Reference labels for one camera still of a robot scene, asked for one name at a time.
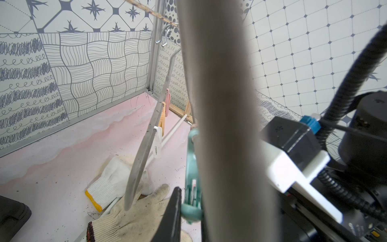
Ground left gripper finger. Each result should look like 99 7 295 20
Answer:
151 187 181 242

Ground grey clip hanger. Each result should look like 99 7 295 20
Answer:
123 0 280 242

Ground pink clothes peg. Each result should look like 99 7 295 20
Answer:
165 88 171 117

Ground beige dirty knit gloves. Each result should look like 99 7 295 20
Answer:
86 184 192 242

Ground white clothes peg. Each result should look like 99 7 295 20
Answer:
151 126 163 158

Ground white glove yellow cuff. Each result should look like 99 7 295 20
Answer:
85 155 135 212

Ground string line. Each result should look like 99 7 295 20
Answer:
126 0 179 28

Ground teal clothes peg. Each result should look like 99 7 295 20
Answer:
181 128 204 224

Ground wooden drying rack frame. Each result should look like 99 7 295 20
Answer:
102 114 187 215

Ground black flat pad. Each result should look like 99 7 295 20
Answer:
1 196 32 242

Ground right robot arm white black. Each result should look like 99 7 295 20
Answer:
264 25 387 242

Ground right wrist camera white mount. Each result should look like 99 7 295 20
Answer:
262 116 343 223

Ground orange clothes peg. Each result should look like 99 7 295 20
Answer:
158 102 166 136

